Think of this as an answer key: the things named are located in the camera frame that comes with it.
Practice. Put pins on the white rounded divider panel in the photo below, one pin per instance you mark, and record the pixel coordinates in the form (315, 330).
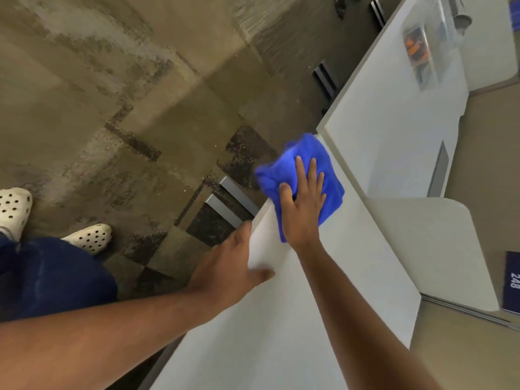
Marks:
(438, 247)

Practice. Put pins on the person's blue trousers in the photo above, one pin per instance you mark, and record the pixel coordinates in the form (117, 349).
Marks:
(61, 280)

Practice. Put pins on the white office desk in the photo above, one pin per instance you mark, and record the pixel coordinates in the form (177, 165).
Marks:
(487, 48)
(386, 138)

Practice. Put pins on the blue label plate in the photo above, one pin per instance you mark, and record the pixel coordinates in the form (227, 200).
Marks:
(512, 282)

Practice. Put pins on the person's left hand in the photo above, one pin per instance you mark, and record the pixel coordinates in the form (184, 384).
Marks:
(227, 268)

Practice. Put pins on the person's right white clog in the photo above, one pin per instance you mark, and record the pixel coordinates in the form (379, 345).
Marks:
(89, 237)

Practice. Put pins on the beige partition panel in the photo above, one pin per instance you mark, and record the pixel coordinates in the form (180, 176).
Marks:
(467, 361)
(483, 158)

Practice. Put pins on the person's right hand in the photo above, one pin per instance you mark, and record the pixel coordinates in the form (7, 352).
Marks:
(302, 215)

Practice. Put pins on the blue microfibre cloth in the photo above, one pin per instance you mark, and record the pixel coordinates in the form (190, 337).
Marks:
(272, 174)

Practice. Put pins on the dark metal desk foot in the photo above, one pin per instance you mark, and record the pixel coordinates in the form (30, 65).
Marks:
(327, 83)
(378, 12)

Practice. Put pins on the clear plastic bag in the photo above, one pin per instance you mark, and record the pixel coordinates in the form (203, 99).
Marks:
(422, 48)

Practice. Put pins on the person's left forearm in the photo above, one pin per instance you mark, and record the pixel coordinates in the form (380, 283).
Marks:
(101, 341)

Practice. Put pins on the person's right forearm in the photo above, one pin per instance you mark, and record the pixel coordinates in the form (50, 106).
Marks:
(357, 341)

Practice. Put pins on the grey metal table foot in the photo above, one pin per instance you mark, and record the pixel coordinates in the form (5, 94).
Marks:
(223, 211)
(239, 194)

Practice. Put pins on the white table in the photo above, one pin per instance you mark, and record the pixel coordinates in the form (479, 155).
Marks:
(386, 288)

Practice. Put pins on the person's left white clog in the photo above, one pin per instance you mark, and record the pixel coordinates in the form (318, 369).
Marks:
(14, 211)

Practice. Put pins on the person's white clog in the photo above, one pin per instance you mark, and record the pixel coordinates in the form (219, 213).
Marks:
(89, 237)
(14, 211)

